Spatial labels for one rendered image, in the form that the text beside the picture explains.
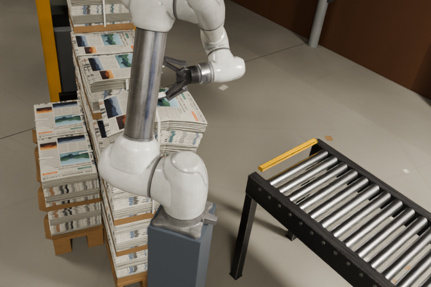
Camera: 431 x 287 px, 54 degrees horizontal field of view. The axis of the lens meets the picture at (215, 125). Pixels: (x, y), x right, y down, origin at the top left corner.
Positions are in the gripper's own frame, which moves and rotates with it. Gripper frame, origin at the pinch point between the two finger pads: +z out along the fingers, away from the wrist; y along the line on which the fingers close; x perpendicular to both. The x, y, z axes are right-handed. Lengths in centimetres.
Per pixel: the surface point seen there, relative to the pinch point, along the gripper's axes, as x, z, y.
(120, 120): -6.3, 14.5, 11.9
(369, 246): -66, -75, 58
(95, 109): 45, 22, 38
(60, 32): 172, 34, 47
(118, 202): -10, 21, 53
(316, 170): -17, -78, 57
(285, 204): -34, -51, 55
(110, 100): 10.3, 16.3, 12.4
